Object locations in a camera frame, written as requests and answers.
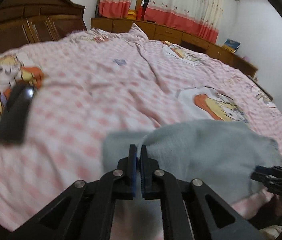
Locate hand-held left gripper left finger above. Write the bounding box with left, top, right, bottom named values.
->
left=6, top=144, right=139, bottom=240

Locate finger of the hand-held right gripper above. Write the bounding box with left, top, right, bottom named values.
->
left=250, top=165, right=282, bottom=181
left=261, top=179, right=282, bottom=196

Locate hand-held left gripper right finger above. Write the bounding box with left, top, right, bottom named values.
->
left=140, top=145, right=264, bottom=240

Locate pink checked cartoon blanket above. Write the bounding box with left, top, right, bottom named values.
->
left=0, top=22, right=282, bottom=240

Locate blue book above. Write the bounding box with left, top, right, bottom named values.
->
left=222, top=38, right=241, bottom=54

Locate black smartphone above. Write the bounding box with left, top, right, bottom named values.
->
left=0, top=83, right=36, bottom=146

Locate long wooden cabinet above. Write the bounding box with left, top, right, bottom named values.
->
left=90, top=17, right=259, bottom=78

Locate wide cream and red curtain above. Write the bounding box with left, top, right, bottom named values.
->
left=143, top=0, right=225, bottom=44

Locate dark wooden headboard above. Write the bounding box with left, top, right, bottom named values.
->
left=0, top=0, right=86, bottom=58

